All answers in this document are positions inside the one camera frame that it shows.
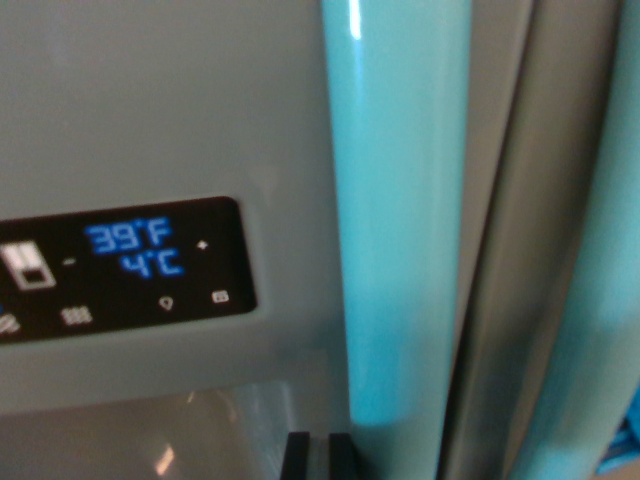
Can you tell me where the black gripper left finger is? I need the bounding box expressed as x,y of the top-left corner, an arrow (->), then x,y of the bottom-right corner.
281,431 -> 312,480

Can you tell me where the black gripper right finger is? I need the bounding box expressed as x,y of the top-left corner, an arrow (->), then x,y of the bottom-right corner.
328,432 -> 359,480

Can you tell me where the grey toy refrigerator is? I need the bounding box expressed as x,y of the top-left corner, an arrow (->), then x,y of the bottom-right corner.
0,0 -> 534,480

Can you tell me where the plain grey fridge door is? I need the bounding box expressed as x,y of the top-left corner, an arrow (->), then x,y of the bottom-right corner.
442,0 -> 640,480

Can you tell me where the black temperature display panel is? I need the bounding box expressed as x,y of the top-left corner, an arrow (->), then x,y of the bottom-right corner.
0,196 -> 258,346

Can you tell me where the teal handle of display door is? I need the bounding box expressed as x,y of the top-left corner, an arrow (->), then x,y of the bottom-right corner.
319,0 -> 475,432

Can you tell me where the teal handle of plain door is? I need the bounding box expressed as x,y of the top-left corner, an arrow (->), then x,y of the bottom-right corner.
508,0 -> 640,480

